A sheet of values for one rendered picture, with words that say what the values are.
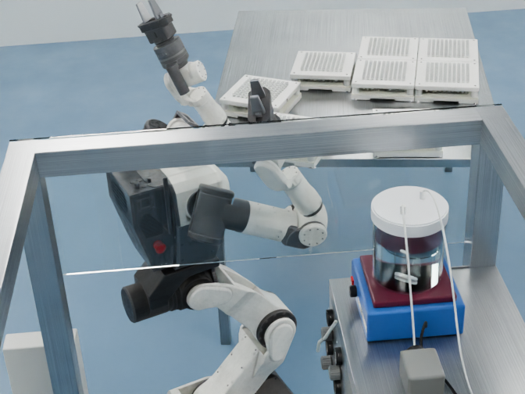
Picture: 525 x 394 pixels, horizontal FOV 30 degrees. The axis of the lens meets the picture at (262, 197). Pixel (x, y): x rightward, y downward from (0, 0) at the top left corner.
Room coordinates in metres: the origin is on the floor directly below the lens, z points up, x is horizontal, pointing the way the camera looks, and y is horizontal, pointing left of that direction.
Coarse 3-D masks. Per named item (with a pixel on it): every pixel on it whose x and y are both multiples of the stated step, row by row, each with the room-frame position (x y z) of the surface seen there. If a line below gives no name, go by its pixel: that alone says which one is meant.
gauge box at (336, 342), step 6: (330, 306) 1.75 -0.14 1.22; (336, 324) 1.67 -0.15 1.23; (336, 330) 1.67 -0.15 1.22; (336, 336) 1.67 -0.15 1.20; (336, 342) 1.66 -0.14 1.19; (342, 354) 1.58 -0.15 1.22; (342, 360) 1.58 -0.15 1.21; (342, 366) 1.58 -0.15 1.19; (342, 372) 1.58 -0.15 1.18; (342, 378) 1.58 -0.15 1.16; (348, 378) 1.55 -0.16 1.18; (342, 384) 1.58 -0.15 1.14; (348, 384) 1.55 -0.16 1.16; (342, 390) 1.58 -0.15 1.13; (348, 390) 1.55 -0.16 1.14
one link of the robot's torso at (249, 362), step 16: (288, 320) 2.48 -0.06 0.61; (240, 336) 2.58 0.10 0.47; (272, 336) 2.45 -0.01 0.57; (288, 336) 2.47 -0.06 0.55; (240, 352) 2.51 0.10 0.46; (256, 352) 2.47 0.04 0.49; (272, 352) 2.44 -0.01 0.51; (224, 368) 2.50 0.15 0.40; (240, 368) 2.46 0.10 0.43; (256, 368) 2.46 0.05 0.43; (272, 368) 2.47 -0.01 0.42; (208, 384) 2.48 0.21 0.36; (224, 384) 2.45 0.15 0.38; (240, 384) 2.44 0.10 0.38; (256, 384) 2.47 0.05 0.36
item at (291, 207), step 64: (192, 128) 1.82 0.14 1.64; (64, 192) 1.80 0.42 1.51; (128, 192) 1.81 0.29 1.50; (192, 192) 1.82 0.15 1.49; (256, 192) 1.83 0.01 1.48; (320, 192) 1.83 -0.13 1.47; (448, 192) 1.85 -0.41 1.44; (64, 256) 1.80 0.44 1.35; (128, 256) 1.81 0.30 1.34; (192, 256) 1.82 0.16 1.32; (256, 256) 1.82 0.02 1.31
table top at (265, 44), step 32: (256, 32) 4.29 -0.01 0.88; (288, 32) 4.27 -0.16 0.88; (320, 32) 4.25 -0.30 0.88; (352, 32) 4.23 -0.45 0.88; (384, 32) 4.21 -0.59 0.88; (416, 32) 4.19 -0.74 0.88; (448, 32) 4.17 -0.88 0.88; (224, 64) 3.93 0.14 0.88; (256, 64) 3.92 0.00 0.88; (288, 64) 3.90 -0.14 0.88; (480, 64) 3.80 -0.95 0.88; (320, 96) 3.56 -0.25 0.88; (480, 96) 3.49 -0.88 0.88
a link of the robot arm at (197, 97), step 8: (168, 80) 2.75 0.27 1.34; (168, 88) 2.74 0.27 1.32; (192, 88) 2.81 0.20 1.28; (200, 88) 2.80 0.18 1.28; (176, 96) 2.75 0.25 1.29; (184, 96) 2.77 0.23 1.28; (192, 96) 2.78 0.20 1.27; (200, 96) 2.77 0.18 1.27; (208, 96) 2.77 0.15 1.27; (184, 104) 2.76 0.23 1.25; (192, 104) 2.76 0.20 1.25; (200, 104) 2.76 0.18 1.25
